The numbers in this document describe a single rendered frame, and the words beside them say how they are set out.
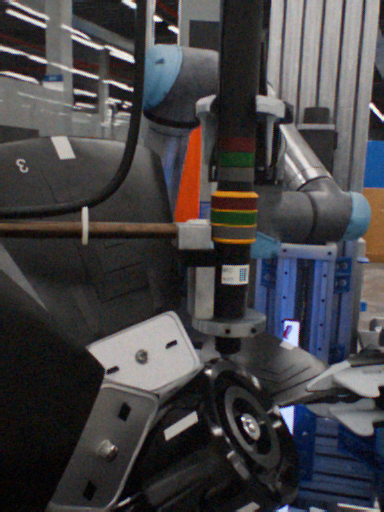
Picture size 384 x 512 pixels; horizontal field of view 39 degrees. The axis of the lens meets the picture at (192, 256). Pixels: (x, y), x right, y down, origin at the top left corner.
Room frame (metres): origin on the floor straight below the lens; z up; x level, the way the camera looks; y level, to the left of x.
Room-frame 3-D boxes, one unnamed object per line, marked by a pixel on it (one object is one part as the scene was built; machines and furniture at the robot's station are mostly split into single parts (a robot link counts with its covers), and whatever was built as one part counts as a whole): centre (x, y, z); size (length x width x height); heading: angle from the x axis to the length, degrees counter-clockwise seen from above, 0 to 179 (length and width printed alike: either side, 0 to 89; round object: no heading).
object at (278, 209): (0.79, -0.10, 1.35); 0.11 x 0.08 x 0.11; 112
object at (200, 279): (0.50, -0.03, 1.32); 0.09 x 0.07 x 0.10; 104
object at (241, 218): (0.50, -0.04, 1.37); 0.04 x 0.04 x 0.01
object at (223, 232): (0.50, -0.04, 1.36); 0.04 x 0.04 x 0.01
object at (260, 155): (0.62, -0.06, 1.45); 0.12 x 0.08 x 0.09; 169
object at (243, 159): (0.50, -0.04, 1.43); 0.03 x 0.03 x 0.01
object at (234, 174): (0.50, -0.04, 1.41); 0.03 x 0.03 x 0.01
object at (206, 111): (0.53, -0.01, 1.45); 0.09 x 0.03 x 0.06; 161
